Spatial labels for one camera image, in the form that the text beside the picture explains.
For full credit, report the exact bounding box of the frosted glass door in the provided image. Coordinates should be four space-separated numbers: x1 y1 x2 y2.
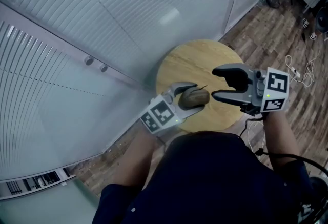
0 178 100 224

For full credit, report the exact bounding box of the person's right forearm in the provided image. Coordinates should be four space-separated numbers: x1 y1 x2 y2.
262 111 300 168

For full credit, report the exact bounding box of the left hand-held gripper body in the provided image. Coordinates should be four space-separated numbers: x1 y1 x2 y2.
139 86 190 134

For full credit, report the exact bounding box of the round wooden side table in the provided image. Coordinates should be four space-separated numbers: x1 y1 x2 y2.
155 39 248 134

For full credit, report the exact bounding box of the white power strip with cables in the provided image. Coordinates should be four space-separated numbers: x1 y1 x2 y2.
285 48 321 88

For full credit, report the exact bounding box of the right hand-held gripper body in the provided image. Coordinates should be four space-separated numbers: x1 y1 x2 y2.
239 66 290 116

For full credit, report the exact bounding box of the person's dark shirt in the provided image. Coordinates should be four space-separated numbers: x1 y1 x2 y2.
92 130 319 224

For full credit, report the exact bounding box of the person's left forearm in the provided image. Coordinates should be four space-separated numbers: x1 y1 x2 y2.
112 125 157 188

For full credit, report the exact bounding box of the thick black cable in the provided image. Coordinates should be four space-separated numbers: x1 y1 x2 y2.
238 114 328 178

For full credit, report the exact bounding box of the brown lumpy object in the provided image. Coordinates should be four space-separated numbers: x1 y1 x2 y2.
178 85 211 110

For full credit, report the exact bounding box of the black metal railing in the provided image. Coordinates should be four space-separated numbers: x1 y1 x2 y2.
6 171 62 196

